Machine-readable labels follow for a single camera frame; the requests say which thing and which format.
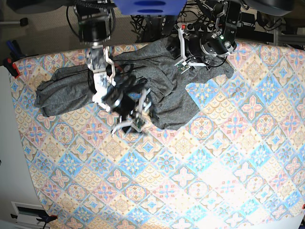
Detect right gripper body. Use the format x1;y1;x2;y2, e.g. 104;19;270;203
105;88;152;134

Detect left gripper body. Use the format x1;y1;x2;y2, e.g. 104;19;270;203
176;25;213;69

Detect grey t-shirt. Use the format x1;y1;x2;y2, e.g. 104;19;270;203
34;38;234;130

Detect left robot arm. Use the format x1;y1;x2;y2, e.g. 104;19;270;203
175;0;242;73

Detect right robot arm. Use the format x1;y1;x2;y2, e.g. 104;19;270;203
72;0;152;134

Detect white power strip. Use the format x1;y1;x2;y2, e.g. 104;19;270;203
177;22;203;32

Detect patterned tablecloth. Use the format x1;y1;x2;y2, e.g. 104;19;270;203
10;42;305;229

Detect red black clamp left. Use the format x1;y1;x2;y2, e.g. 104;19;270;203
2;58;20;78

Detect blue black clamp bottom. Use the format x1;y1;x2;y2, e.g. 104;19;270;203
10;214;58;227

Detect white floor vent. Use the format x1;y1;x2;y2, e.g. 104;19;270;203
11;201;47;228

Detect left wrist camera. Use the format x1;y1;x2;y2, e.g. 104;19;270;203
175;61;191;74

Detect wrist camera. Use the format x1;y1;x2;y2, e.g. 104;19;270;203
132;117;146;132
175;61;191;74

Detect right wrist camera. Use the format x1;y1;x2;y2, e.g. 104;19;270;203
132;117;146;132

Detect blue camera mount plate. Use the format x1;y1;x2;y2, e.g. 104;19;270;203
113;0;187;16

